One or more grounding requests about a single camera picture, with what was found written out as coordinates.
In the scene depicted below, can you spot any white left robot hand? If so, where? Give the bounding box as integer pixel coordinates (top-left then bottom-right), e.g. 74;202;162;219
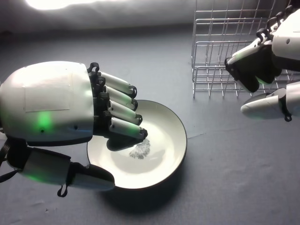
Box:
0;61;149;198

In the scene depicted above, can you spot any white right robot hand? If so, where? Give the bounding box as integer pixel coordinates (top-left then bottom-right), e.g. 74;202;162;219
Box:
224;3;300;122

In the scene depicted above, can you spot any silver wire plate rack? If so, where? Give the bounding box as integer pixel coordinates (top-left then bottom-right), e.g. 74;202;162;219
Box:
191;0;300;98

